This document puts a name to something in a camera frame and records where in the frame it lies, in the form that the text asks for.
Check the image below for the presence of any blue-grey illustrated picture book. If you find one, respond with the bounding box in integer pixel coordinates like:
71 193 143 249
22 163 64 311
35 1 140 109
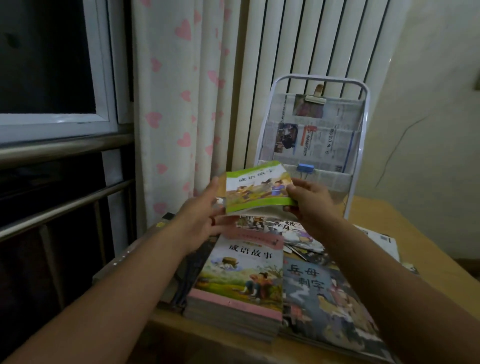
280 256 399 364

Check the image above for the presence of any white column radiator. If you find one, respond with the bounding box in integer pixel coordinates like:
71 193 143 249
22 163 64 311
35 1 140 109
225 0 414 174

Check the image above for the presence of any white window frame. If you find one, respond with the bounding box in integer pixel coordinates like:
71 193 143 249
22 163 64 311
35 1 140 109
0 0 134 145

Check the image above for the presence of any white printed booklet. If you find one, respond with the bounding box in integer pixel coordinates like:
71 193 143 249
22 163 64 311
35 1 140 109
353 224 402 264

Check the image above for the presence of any thin dark wall cable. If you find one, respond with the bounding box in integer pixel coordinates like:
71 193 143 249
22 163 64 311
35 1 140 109
380 112 433 178

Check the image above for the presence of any green illustrated story book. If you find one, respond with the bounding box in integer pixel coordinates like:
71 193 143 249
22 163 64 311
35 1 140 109
225 160 299 215

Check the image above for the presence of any person's right hand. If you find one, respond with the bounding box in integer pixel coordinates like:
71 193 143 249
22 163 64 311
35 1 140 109
287 178 348 235

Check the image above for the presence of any white curtain with pink hearts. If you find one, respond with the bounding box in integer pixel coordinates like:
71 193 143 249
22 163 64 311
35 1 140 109
131 0 249 235

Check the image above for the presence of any grey hardcover book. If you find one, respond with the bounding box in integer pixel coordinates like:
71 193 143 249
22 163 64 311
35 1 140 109
92 212 181 301

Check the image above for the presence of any steel guard rail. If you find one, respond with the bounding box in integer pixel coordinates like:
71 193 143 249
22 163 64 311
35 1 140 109
0 131 136 170
0 178 136 243

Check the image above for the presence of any person's left forearm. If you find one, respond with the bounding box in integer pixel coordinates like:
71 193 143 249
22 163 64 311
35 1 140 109
0 220 188 364

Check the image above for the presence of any blue binder clip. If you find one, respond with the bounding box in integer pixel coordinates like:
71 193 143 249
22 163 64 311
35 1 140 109
296 163 316 181

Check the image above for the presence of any folded newspaper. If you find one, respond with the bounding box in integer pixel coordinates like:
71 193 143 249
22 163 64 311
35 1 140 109
260 92 363 193

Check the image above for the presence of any dark-cover picture book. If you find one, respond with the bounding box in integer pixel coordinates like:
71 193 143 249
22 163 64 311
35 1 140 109
283 232 331 265

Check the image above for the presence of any stack of pink-edged books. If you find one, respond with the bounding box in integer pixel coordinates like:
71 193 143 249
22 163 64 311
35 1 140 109
182 229 285 343

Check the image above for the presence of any person's right forearm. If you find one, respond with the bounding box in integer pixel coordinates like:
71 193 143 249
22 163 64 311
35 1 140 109
305 216 480 364

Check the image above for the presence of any white-cover illustrated picture book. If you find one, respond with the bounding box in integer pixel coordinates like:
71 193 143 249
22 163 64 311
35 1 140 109
234 213 312 244

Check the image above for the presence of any white metal rack frame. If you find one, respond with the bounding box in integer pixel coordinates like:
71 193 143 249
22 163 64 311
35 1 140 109
253 74 371 221

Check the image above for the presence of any wooden clothes peg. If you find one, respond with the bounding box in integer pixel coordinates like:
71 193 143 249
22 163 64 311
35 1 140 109
305 84 328 106

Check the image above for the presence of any dark paperback book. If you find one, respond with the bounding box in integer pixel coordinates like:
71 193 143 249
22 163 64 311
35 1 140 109
170 235 222 310

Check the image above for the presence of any person's left hand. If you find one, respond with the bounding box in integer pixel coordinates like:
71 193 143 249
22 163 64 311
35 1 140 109
170 176 241 256

